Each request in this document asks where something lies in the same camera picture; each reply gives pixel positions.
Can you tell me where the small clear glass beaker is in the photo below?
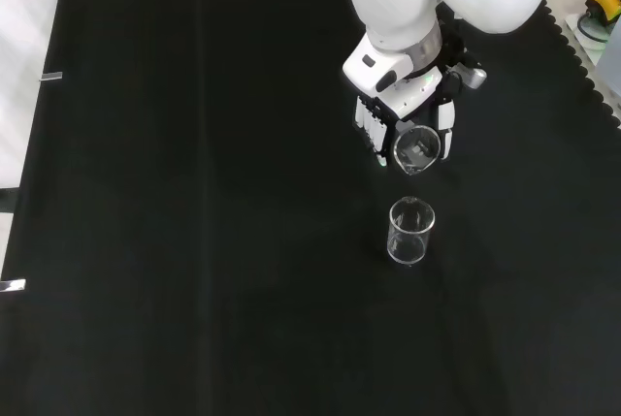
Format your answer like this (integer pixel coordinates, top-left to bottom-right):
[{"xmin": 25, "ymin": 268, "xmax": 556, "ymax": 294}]
[{"xmin": 392, "ymin": 125, "xmax": 441, "ymax": 178}]

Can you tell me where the black table cloth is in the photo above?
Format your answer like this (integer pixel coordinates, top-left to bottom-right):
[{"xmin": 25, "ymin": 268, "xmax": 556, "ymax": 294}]
[{"xmin": 0, "ymin": 0, "xmax": 621, "ymax": 416}]

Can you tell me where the clear glass beaker with spout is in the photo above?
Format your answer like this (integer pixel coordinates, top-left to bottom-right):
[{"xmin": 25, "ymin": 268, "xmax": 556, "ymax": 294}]
[{"xmin": 386, "ymin": 196, "xmax": 437, "ymax": 268}]

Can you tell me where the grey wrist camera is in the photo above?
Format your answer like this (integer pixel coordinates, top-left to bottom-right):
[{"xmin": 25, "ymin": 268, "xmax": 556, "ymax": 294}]
[{"xmin": 453, "ymin": 64, "xmax": 489, "ymax": 90}]

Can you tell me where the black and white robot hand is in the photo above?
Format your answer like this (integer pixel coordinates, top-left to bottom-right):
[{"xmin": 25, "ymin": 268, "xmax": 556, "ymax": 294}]
[{"xmin": 352, "ymin": 66, "xmax": 457, "ymax": 171}]

